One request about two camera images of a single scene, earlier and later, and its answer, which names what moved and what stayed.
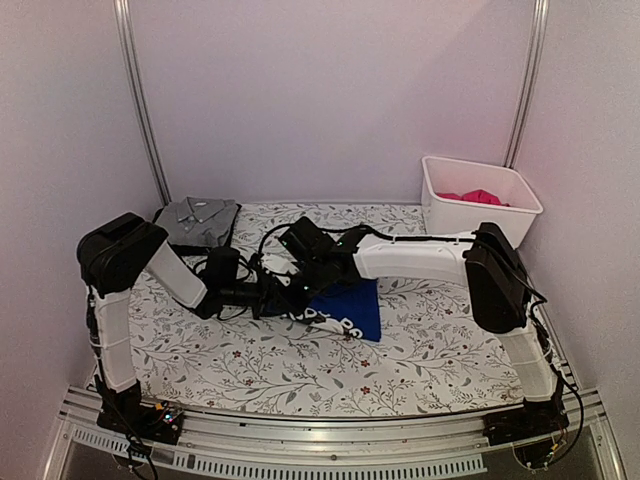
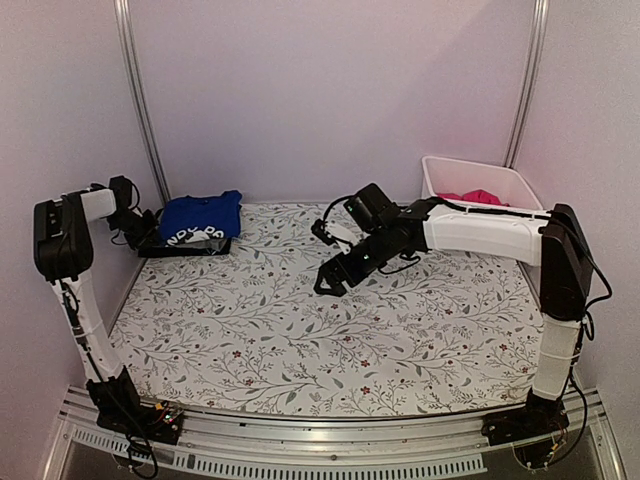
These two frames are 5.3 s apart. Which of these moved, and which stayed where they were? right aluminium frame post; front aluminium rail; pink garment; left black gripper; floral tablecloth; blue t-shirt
Moved: left black gripper; blue t-shirt
Stayed: floral tablecloth; front aluminium rail; pink garment; right aluminium frame post
